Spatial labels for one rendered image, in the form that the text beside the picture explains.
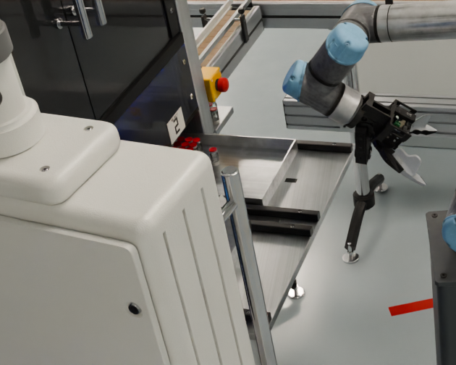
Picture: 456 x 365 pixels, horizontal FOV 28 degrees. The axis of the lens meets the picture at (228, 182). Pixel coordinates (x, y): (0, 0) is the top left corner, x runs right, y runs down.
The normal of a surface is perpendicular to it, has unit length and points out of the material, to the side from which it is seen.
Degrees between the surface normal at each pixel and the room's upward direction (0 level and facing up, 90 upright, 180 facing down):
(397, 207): 0
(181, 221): 90
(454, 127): 90
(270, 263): 0
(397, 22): 65
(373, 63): 90
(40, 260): 90
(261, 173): 0
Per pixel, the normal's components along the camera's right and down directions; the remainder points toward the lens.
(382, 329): -0.17, -0.81
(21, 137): 0.62, 0.34
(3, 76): 0.83, 0.19
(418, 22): -0.46, 0.18
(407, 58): -0.36, 0.58
